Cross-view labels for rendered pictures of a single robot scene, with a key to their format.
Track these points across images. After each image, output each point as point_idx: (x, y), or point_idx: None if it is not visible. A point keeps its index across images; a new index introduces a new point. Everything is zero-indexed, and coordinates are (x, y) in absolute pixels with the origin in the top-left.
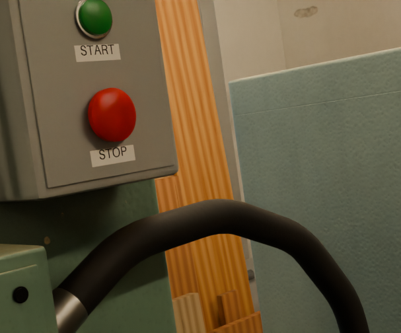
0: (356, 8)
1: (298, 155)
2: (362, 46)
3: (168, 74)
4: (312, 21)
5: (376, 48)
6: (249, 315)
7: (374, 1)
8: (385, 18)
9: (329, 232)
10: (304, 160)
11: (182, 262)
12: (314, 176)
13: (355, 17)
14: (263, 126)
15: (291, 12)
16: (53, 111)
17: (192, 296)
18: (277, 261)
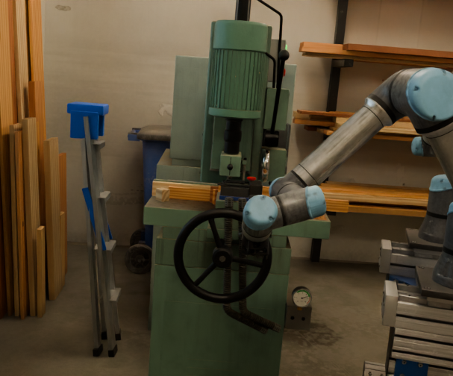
0: (93, 15)
1: (198, 83)
2: (93, 34)
3: (33, 28)
4: (66, 13)
5: (101, 37)
6: (60, 154)
7: (104, 14)
8: (108, 24)
9: (204, 107)
10: (200, 84)
11: (41, 124)
12: (202, 89)
13: (92, 19)
14: (186, 71)
15: (53, 5)
16: None
17: (57, 138)
18: (182, 114)
